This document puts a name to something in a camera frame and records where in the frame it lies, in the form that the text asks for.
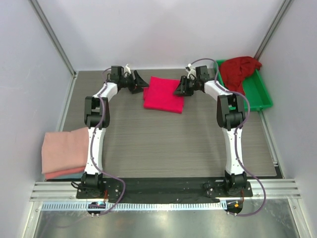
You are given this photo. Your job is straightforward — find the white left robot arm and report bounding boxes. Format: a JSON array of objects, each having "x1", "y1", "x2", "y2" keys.
[{"x1": 75, "y1": 65, "x2": 149, "y2": 199}]

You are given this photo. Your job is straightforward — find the slotted white cable duct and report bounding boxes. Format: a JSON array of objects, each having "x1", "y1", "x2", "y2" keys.
[{"x1": 41, "y1": 201, "x2": 227, "y2": 212}]

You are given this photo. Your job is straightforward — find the aluminium frame post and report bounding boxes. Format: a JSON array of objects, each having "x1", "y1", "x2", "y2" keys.
[
  {"x1": 28, "y1": 0, "x2": 76, "y2": 78},
  {"x1": 254, "y1": 0, "x2": 294, "y2": 60}
]

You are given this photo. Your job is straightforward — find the aluminium extrusion rail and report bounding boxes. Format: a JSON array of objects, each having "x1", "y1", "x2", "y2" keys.
[{"x1": 29, "y1": 179, "x2": 301, "y2": 202}]

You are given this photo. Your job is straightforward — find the folded salmon t shirt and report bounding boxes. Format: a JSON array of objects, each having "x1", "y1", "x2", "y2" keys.
[{"x1": 44, "y1": 167, "x2": 85, "y2": 179}]

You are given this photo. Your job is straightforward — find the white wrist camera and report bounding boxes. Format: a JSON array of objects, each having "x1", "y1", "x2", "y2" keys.
[
  {"x1": 124, "y1": 64, "x2": 131, "y2": 74},
  {"x1": 185, "y1": 63, "x2": 196, "y2": 80}
]

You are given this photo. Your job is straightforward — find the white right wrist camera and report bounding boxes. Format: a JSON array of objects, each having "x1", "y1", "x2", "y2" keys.
[{"x1": 185, "y1": 63, "x2": 196, "y2": 80}]

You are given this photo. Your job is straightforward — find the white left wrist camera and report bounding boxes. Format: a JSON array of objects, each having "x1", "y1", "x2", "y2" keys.
[{"x1": 124, "y1": 64, "x2": 131, "y2": 74}]

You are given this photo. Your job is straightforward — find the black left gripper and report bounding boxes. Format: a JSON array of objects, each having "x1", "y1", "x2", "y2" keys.
[{"x1": 120, "y1": 71, "x2": 150, "y2": 94}]

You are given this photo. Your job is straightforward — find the right aluminium frame post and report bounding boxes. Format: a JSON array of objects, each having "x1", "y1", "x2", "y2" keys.
[{"x1": 254, "y1": 0, "x2": 294, "y2": 60}]

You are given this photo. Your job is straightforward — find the folded light pink t shirt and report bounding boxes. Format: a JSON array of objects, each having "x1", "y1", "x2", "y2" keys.
[{"x1": 41, "y1": 127, "x2": 89, "y2": 174}]

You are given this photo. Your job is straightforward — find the dark red t shirt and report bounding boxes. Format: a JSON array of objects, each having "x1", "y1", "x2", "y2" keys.
[{"x1": 219, "y1": 56, "x2": 262, "y2": 95}]

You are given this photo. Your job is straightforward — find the left aluminium frame post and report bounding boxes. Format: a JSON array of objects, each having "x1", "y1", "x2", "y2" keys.
[{"x1": 28, "y1": 0, "x2": 76, "y2": 78}]

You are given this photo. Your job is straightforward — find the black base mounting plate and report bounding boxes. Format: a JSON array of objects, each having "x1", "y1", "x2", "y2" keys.
[{"x1": 71, "y1": 176, "x2": 253, "y2": 203}]

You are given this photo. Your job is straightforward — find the green plastic tray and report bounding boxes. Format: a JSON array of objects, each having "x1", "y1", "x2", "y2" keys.
[{"x1": 213, "y1": 60, "x2": 273, "y2": 111}]

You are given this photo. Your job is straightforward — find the hot pink t shirt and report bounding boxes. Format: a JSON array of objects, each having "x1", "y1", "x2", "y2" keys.
[{"x1": 143, "y1": 76, "x2": 184, "y2": 114}]

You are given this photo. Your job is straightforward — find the folded light blue t shirt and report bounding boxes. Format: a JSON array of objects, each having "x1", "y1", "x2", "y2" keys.
[{"x1": 58, "y1": 173, "x2": 83, "y2": 179}]

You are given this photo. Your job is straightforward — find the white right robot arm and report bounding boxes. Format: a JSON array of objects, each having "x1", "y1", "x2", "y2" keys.
[{"x1": 174, "y1": 64, "x2": 247, "y2": 196}]

